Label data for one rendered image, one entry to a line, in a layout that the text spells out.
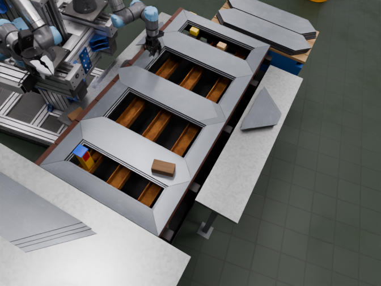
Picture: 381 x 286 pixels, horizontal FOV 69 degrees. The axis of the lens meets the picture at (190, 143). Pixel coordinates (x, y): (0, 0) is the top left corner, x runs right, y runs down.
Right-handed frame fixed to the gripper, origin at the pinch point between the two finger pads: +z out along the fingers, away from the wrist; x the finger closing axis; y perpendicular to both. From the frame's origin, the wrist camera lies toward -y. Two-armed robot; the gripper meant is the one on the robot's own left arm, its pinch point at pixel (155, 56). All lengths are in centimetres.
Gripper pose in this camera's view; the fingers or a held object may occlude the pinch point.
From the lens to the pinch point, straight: 193.1
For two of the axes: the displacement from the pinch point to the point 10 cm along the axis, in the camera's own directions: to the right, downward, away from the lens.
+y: -4.8, 7.5, -4.6
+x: 8.8, 4.5, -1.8
